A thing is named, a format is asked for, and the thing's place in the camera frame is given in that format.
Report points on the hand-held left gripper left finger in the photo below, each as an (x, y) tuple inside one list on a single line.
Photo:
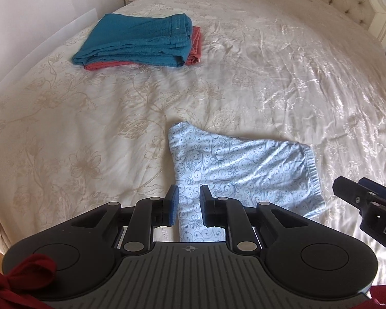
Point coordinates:
[(173, 206)]

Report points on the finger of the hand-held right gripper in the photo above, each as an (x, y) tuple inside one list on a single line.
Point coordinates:
[(347, 189), (378, 187)]

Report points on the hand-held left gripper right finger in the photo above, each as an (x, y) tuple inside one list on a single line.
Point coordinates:
[(206, 206)]

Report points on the light blue floral pants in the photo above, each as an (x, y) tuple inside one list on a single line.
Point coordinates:
[(244, 164)]

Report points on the coral red pants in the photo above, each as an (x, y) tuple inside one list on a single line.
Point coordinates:
[(196, 43)]

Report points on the teal pants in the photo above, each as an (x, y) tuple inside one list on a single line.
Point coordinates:
[(132, 38)]

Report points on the cream bed with floral cover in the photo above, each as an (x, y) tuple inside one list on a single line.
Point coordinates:
[(260, 80)]

